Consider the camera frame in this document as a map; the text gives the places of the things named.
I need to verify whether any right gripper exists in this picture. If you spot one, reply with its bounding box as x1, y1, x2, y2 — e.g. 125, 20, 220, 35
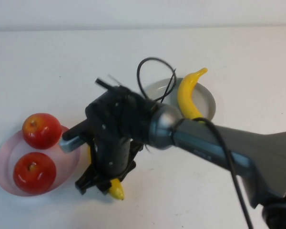
75, 132, 143, 195

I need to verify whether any yellow banana short stem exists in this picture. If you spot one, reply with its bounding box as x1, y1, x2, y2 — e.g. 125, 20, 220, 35
86, 145, 125, 201

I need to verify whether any red apple with yellow patch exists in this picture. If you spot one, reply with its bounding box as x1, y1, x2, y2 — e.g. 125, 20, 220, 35
22, 113, 62, 150

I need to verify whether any yellow banana long stem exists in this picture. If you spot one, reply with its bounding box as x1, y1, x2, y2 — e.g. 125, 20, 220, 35
177, 67, 209, 125

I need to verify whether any pink round plate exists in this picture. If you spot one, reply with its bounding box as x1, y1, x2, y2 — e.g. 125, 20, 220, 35
0, 125, 82, 197

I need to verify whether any grey round plate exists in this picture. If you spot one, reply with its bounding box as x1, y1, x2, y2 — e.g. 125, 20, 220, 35
143, 77, 217, 122

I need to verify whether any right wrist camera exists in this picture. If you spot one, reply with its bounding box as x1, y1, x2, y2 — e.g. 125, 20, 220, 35
59, 120, 89, 153

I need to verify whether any black right camera cable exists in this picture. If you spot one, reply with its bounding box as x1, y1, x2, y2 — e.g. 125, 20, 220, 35
193, 116, 255, 229

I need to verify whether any thin black loop cable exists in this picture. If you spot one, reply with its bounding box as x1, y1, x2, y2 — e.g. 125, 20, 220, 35
137, 57, 177, 104

